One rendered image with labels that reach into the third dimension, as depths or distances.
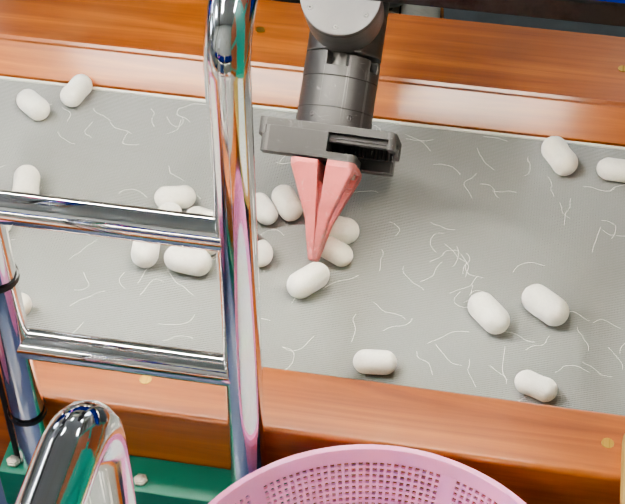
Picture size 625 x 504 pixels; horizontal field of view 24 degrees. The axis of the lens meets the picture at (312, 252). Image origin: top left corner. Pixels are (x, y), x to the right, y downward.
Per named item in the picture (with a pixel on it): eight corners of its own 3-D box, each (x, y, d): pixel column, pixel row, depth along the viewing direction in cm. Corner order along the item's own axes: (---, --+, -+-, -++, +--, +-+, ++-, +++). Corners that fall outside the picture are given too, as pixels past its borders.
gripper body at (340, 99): (393, 157, 106) (407, 57, 106) (256, 139, 107) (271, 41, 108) (398, 169, 112) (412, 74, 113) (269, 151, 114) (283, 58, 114)
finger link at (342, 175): (339, 262, 106) (358, 135, 106) (243, 248, 107) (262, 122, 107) (348, 268, 112) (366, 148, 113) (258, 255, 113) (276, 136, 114)
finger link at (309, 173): (372, 267, 105) (391, 139, 106) (275, 253, 106) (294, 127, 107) (379, 272, 112) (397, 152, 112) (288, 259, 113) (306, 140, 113)
